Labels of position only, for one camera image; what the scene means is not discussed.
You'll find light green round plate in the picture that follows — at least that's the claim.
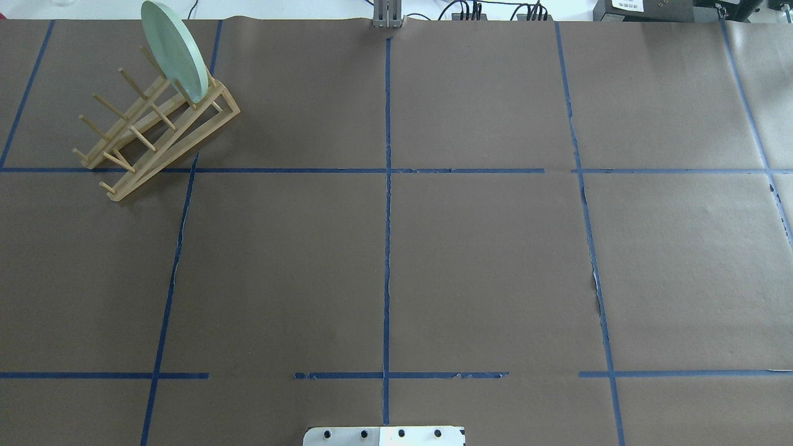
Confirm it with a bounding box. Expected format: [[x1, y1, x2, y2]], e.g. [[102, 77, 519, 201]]
[[141, 1, 209, 103]]

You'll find brown paper table cover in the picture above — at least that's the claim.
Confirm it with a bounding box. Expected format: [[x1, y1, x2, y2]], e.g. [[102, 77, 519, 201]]
[[2, 17, 791, 445]]

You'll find black power strip left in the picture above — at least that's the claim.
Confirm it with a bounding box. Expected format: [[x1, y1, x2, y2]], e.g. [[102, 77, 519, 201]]
[[444, 1, 486, 22]]

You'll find black power strip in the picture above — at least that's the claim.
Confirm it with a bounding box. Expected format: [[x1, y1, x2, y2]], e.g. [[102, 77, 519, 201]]
[[444, 1, 486, 22], [510, 1, 553, 22]]

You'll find black power strip right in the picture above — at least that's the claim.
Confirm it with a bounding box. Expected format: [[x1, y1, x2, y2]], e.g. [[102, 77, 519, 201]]
[[510, 1, 553, 22]]

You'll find wooden dish rack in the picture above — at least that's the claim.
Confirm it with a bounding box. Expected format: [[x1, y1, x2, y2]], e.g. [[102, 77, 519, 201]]
[[72, 47, 241, 201]]

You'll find black box with label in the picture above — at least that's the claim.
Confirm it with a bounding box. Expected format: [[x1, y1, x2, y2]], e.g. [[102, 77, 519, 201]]
[[592, 0, 694, 23]]

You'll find grey metal frame post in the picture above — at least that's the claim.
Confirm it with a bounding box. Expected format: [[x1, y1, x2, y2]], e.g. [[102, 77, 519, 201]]
[[369, 0, 404, 28]]

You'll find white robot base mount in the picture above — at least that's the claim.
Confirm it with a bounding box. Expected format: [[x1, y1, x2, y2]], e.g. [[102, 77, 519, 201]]
[[302, 426, 467, 445]]

